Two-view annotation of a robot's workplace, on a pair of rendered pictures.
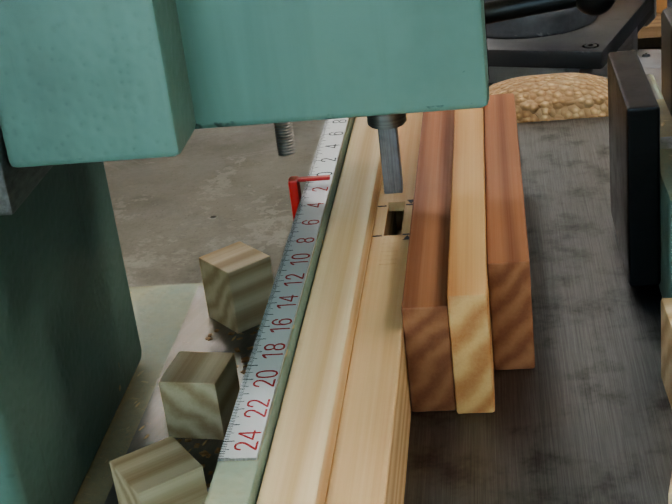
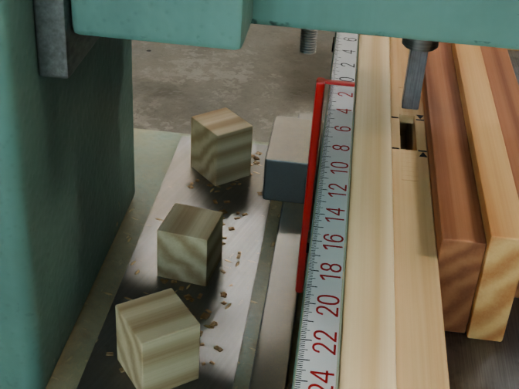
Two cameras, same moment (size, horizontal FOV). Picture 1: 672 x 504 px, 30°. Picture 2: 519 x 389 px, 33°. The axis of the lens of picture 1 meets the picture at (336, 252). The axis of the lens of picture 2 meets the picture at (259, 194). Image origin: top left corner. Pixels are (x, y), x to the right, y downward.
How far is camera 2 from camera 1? 17 cm
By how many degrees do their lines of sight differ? 8
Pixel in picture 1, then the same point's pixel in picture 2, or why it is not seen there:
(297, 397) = (357, 329)
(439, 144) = (442, 65)
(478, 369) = (500, 304)
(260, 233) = (182, 69)
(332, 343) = (381, 268)
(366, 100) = (419, 25)
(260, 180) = not seen: hidden behind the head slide
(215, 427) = (199, 275)
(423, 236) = (447, 160)
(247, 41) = not seen: outside the picture
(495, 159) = (500, 91)
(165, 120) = (235, 15)
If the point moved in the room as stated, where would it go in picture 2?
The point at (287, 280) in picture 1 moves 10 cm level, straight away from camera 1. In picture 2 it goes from (330, 190) to (303, 91)
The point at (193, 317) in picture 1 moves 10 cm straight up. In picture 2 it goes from (177, 164) to (178, 49)
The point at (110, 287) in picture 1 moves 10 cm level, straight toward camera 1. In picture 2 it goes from (122, 137) to (139, 219)
